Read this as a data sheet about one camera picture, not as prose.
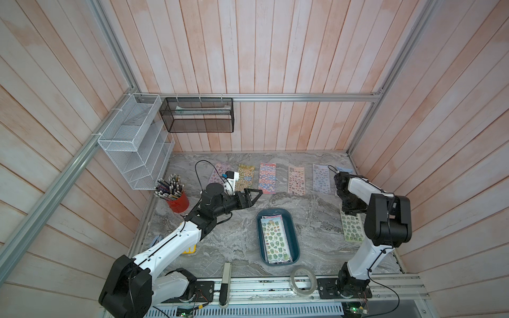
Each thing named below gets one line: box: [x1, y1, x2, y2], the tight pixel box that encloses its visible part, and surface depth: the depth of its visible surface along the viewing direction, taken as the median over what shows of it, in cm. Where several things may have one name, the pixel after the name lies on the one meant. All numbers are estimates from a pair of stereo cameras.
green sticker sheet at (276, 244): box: [261, 214, 294, 265], surface depth 86 cm
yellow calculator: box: [181, 244, 197, 255], surface depth 85 cm
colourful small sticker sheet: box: [234, 163, 256, 193], surface depth 110 cm
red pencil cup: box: [153, 173, 190, 213], surface depth 87 cm
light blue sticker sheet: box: [312, 163, 331, 194], surface depth 110 cm
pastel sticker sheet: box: [287, 165, 306, 196], surface depth 109 cm
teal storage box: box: [256, 208, 301, 267], surface depth 87 cm
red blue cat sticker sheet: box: [257, 162, 277, 195], surface depth 110 cm
